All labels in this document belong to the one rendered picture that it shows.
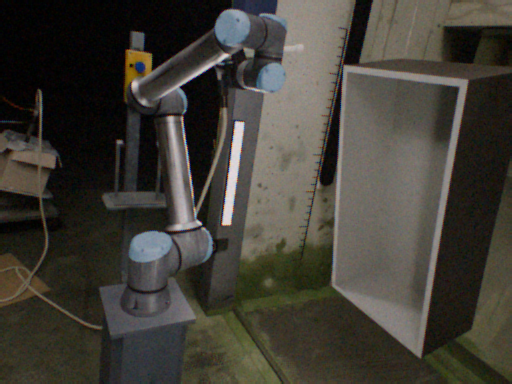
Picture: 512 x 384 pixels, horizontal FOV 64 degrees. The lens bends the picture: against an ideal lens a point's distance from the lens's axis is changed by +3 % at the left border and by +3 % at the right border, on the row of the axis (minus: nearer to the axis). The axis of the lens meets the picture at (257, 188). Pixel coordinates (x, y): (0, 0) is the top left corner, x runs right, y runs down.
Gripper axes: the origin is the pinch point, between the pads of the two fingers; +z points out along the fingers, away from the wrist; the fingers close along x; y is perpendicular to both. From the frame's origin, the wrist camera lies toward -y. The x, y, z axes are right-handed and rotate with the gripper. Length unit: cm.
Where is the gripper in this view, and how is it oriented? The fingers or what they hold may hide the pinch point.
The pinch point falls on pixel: (220, 63)
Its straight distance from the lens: 159.0
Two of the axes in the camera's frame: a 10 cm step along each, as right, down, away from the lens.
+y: 0.4, 9.2, 3.9
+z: -5.2, -3.2, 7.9
